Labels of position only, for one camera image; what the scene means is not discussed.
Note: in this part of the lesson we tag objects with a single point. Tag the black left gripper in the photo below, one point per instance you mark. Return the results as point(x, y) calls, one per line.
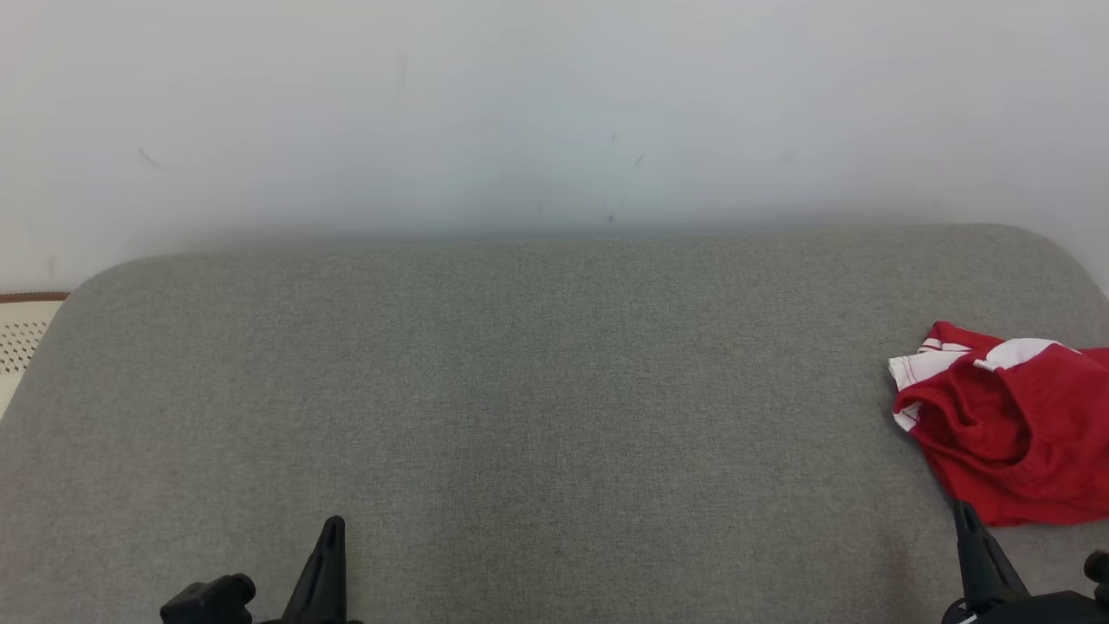
point(212, 602)

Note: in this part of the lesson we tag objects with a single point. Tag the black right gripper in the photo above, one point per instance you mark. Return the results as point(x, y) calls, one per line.
point(1040, 611)

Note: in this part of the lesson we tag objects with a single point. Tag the red shorts white trim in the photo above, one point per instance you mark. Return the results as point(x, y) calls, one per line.
point(1014, 433)

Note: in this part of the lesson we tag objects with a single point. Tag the white perforated laundry basket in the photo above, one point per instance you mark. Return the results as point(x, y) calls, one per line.
point(22, 342)

